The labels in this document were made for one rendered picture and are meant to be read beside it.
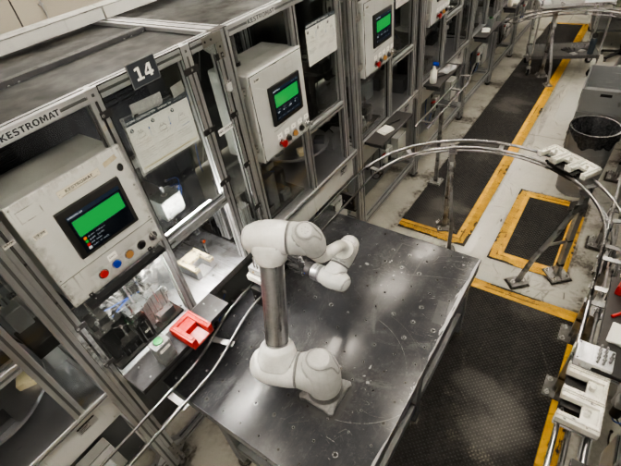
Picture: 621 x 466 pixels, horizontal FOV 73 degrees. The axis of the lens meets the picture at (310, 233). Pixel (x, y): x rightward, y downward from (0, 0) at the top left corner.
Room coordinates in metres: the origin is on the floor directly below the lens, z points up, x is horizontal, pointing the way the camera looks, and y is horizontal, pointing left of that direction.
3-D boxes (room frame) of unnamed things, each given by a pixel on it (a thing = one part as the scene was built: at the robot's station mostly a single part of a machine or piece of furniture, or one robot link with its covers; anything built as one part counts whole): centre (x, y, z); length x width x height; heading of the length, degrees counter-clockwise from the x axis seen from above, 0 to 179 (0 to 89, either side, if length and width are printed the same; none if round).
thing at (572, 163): (2.17, -1.70, 0.84); 0.37 x 0.14 x 0.10; 18
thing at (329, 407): (1.00, 0.03, 0.71); 0.22 x 0.18 x 0.06; 140
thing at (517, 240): (2.45, -1.87, 0.01); 1.00 x 0.55 x 0.01; 140
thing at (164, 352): (1.14, 0.73, 0.97); 0.08 x 0.08 x 0.12; 50
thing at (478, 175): (4.82, -2.89, 0.01); 5.85 x 0.59 x 0.01; 140
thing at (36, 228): (1.31, 0.85, 1.60); 0.42 x 0.29 x 0.46; 140
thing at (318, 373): (0.99, 0.05, 0.85); 0.18 x 0.16 x 0.22; 72
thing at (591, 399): (0.73, -0.95, 0.84); 0.37 x 0.14 x 0.10; 140
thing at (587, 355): (0.82, -1.02, 0.92); 0.13 x 0.10 x 0.09; 50
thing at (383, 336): (1.40, -0.06, 0.66); 1.50 x 1.06 x 0.04; 140
